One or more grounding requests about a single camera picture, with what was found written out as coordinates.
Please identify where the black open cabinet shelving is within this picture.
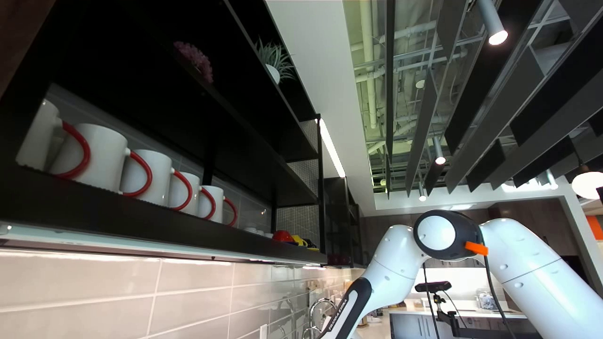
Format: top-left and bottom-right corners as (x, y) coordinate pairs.
(0, 0), (364, 265)

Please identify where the under-cabinet light strip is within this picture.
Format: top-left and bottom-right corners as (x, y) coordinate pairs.
(0, 220), (326, 269)

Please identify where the red bowl blue rim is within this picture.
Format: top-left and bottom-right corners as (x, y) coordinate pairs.
(270, 227), (296, 246)

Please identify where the green potted plant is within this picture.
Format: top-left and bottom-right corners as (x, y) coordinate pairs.
(253, 37), (296, 86)

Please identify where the small ceiling spotlight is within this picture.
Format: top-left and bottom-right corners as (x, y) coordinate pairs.
(432, 137), (449, 167)

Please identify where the chrome kitchen faucet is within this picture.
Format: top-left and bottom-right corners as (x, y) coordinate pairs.
(279, 293), (345, 339)

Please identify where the purple flower decoration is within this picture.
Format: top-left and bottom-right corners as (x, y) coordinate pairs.
(172, 39), (215, 84)

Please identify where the round white ceiling lamp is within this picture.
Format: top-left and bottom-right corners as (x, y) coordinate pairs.
(569, 169), (603, 201)

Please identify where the white mug red handle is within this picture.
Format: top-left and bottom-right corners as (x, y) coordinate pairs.
(196, 182), (226, 223)
(121, 146), (176, 206)
(49, 120), (132, 193)
(15, 97), (66, 173)
(168, 169), (204, 214)

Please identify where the black camera on tripod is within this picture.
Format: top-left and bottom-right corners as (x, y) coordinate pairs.
(413, 278), (455, 308)

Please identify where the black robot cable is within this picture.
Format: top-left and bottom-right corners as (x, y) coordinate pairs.
(477, 233), (513, 339)

